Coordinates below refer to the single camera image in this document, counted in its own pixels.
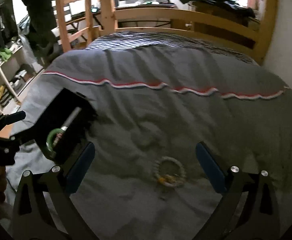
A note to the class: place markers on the striped bed sheet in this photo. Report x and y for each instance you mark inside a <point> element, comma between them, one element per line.
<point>141,41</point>

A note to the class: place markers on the dark desk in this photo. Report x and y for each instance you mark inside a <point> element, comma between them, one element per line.
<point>146,5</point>

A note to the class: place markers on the wooden ladder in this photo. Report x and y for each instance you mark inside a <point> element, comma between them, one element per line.
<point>62,17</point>

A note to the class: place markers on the hanging dark clothing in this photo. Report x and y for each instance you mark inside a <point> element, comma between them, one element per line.
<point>39,12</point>

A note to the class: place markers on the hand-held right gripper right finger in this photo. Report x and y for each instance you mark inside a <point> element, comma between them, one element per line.
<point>210,168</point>

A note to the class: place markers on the grey blanket with red stripe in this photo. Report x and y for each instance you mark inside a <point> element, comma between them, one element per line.
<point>161,120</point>

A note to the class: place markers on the white shelf unit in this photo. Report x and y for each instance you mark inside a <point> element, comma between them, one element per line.
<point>15,65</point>

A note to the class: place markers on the black jewelry box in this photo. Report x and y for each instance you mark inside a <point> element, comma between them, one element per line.
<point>63,120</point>

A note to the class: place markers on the wooden bed frame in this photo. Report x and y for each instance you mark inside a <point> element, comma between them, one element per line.
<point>151,15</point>

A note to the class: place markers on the green bangle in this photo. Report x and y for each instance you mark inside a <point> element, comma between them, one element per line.
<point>50,140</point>

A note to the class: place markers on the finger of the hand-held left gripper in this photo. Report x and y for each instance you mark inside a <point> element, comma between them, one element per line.
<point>13,117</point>
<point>23,135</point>

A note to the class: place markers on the wooden dresser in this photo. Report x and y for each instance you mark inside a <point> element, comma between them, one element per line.
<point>211,11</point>

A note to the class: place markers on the green cloth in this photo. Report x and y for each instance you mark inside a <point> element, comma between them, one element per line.
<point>5,54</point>

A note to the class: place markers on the silver tube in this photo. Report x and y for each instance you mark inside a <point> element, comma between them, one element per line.
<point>71,120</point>

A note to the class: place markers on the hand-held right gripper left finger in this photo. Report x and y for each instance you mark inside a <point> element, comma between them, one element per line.
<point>80,170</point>

